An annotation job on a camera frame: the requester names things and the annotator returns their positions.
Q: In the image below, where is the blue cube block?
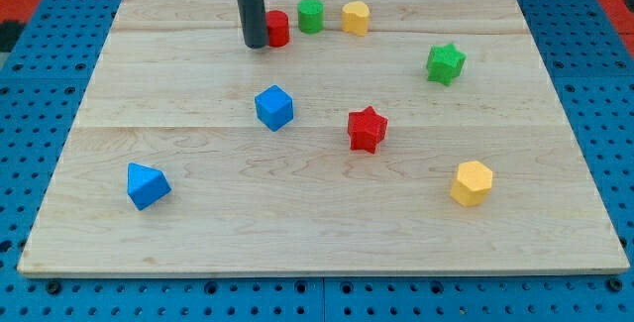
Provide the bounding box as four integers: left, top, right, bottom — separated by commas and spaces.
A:
255, 84, 294, 132

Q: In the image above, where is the green star block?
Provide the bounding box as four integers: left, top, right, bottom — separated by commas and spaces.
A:
426, 43, 467, 86

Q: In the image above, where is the light wooden board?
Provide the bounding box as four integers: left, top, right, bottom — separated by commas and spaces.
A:
18, 0, 630, 278

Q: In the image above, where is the red cylinder block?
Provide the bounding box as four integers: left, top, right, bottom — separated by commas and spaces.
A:
265, 10, 290, 48

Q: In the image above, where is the red star block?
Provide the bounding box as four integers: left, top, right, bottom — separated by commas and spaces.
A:
347, 106, 388, 154

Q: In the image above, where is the yellow heart block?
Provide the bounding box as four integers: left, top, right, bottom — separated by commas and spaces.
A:
341, 1, 370, 37

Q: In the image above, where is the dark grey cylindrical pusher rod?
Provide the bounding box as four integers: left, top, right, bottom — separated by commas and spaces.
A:
237, 0, 268, 49

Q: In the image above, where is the yellow hexagon block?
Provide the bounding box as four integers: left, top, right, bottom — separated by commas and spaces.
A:
450, 161, 493, 207

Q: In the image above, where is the green cylinder block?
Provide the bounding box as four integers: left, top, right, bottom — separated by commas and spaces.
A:
297, 0, 324, 34

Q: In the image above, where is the blue triangular prism block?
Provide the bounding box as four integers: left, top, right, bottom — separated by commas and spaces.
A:
127, 162, 171, 210

